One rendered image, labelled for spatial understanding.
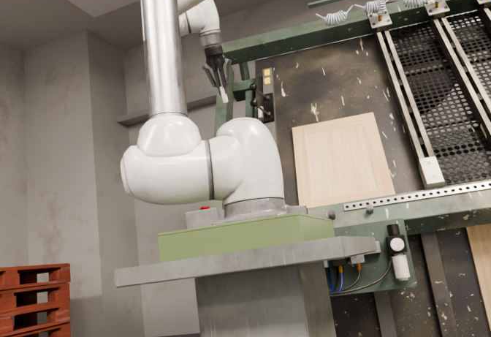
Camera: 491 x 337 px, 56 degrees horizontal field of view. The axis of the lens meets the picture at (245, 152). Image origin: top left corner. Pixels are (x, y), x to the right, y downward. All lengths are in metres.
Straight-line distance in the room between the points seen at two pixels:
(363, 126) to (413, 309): 0.78
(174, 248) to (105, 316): 3.79
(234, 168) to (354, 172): 0.93
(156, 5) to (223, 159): 0.46
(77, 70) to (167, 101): 4.22
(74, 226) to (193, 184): 3.96
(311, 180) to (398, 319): 0.65
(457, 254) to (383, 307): 0.36
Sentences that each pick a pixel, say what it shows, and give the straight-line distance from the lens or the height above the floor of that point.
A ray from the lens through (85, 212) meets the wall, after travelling 4.94.
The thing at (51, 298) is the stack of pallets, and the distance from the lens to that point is 4.17.
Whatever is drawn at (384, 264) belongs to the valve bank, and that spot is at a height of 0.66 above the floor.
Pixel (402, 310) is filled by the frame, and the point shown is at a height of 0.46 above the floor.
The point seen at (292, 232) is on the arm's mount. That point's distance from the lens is 0.96.
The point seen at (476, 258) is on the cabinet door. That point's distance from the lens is 2.05.
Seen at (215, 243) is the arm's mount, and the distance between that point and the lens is 1.02.
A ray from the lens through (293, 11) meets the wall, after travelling 5.10.
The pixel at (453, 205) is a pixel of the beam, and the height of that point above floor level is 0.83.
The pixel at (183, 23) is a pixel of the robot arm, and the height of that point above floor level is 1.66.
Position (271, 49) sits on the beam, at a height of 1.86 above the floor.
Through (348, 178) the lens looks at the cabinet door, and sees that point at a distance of 1.94.
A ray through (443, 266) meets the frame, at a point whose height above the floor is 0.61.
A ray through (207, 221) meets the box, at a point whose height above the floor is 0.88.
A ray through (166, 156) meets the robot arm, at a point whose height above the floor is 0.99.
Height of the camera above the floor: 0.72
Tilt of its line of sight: 13 degrees up
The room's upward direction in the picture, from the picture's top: 8 degrees counter-clockwise
